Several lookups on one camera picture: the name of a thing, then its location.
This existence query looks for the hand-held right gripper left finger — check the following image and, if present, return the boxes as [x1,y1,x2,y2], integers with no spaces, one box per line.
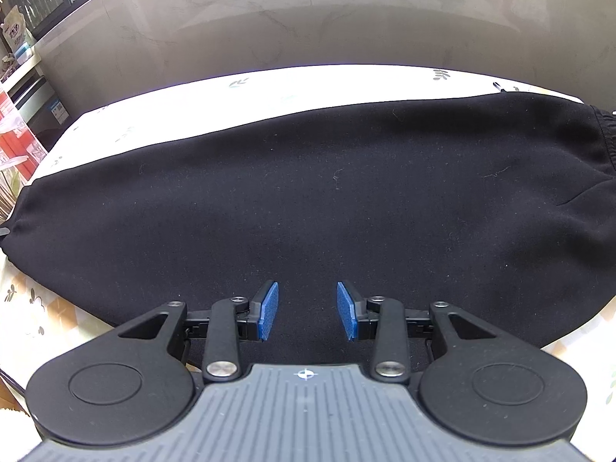
[103,280,280,384]

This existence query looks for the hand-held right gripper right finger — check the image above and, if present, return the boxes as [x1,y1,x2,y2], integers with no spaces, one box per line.
[337,280,519,384]

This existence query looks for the black pants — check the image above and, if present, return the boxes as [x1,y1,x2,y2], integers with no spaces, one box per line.
[0,91,616,367]

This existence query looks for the black appliance with blue label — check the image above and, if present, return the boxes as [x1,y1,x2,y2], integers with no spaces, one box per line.
[14,77,74,151]

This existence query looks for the red white leaf print curtain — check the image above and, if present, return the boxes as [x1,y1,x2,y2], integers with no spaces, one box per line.
[0,87,49,218]

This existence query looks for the white refill pouch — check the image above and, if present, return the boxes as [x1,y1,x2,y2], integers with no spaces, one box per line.
[0,5,30,47]

